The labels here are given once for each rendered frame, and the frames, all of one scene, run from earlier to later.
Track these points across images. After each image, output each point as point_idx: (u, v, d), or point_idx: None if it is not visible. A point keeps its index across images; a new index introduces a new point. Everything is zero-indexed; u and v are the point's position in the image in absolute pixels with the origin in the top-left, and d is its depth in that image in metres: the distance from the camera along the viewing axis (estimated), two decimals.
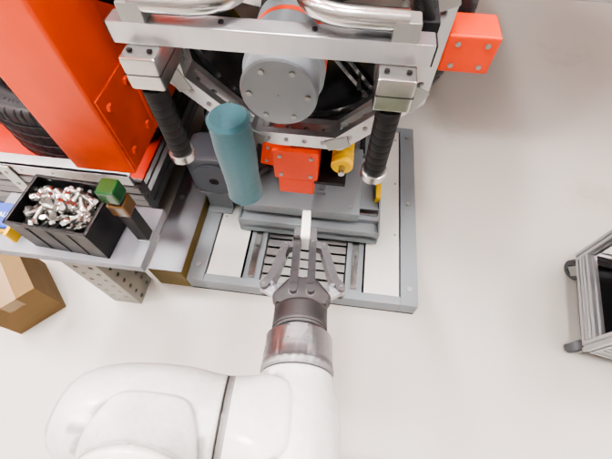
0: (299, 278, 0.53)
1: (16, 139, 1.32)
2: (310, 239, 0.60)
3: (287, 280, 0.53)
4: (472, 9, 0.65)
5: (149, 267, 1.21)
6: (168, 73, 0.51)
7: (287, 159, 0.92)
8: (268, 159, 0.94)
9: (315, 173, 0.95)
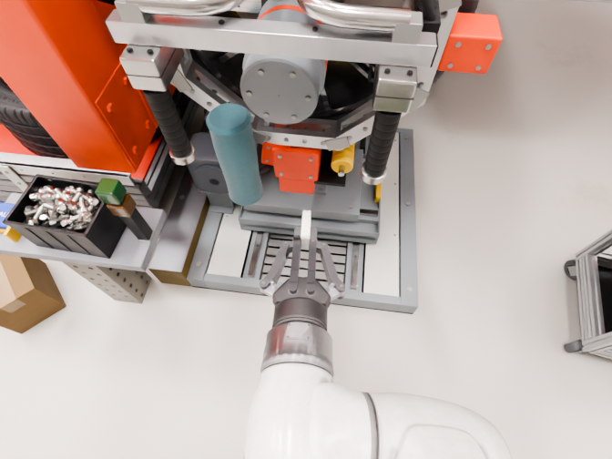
0: (299, 278, 0.53)
1: (16, 139, 1.32)
2: (310, 239, 0.60)
3: (287, 280, 0.53)
4: None
5: (149, 267, 1.21)
6: (169, 73, 0.51)
7: (287, 159, 0.92)
8: (268, 159, 0.94)
9: (315, 173, 0.95)
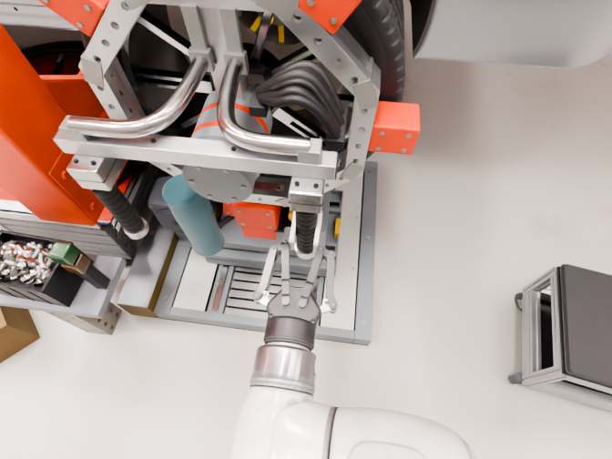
0: None
1: None
2: (289, 245, 0.62)
3: None
4: (398, 76, 0.67)
5: (117, 302, 1.28)
6: (114, 174, 0.58)
7: (246, 213, 0.99)
8: (229, 211, 1.01)
9: (274, 224, 1.02)
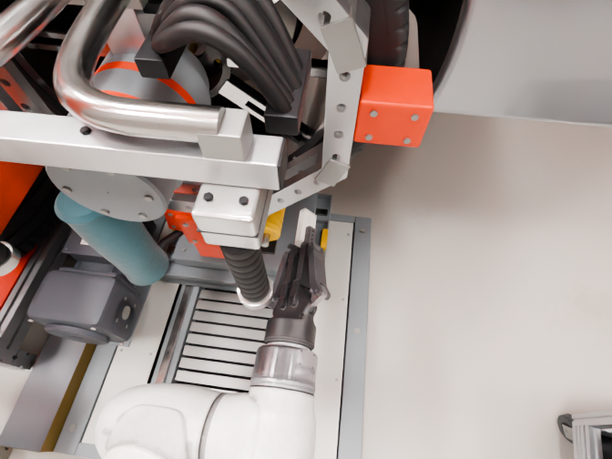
0: None
1: None
2: None
3: (311, 295, 0.56)
4: (399, 22, 0.43)
5: None
6: None
7: (196, 228, 0.74)
8: (175, 226, 0.77)
9: None
